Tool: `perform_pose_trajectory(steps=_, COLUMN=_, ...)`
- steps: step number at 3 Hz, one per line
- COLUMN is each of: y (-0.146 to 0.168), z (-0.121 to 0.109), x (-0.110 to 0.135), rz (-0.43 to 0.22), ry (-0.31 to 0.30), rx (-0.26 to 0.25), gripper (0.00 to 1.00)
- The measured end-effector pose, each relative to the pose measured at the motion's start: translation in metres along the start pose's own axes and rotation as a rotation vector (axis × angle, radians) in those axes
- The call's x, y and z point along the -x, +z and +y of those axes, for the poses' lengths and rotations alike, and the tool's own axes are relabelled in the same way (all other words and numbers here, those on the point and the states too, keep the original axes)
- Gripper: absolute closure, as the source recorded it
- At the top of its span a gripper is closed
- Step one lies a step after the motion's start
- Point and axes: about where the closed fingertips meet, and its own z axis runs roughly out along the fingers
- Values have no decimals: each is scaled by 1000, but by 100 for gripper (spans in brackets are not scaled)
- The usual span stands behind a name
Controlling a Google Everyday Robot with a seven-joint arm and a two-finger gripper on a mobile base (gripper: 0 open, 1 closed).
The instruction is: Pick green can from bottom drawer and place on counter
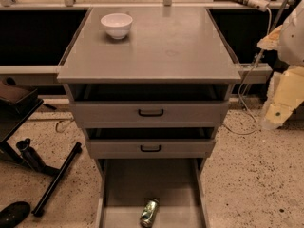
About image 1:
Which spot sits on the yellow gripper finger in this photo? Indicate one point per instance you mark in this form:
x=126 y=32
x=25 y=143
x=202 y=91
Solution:
x=285 y=94
x=270 y=41

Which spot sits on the green soda can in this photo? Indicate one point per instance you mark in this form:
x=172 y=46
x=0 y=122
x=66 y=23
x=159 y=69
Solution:
x=149 y=213

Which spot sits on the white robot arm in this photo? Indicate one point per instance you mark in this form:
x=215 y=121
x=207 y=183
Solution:
x=291 y=40

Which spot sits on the grey drawer cabinet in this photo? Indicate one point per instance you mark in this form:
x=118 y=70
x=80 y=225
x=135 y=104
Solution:
x=165 y=46

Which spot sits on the grey bottom drawer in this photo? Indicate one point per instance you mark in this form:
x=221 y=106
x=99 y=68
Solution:
x=128 y=185

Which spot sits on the grey drawer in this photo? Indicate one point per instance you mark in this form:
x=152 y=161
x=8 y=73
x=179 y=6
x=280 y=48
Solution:
x=149 y=143
x=123 y=105
x=128 y=185

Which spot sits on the grey top drawer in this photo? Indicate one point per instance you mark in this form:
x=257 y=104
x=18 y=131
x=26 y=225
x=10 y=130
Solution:
x=123 y=105

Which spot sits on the grey middle drawer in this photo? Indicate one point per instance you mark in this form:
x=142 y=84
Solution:
x=149 y=143

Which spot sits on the white ceramic bowl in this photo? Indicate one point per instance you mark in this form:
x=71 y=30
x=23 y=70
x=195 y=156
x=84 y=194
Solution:
x=117 y=25

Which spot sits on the black stand with crossbar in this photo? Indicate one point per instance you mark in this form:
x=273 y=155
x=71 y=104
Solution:
x=35 y=162

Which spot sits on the black oval foot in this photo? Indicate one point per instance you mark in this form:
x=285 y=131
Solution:
x=14 y=214

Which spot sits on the grey bench rail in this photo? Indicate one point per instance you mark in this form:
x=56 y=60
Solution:
x=254 y=75

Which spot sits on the black top drawer handle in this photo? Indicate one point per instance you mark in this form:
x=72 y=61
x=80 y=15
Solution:
x=150 y=113

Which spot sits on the black drawer handle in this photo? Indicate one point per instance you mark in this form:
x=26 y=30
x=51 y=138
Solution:
x=150 y=149
x=150 y=113

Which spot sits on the black middle drawer handle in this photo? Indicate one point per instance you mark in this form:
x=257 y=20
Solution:
x=150 y=149

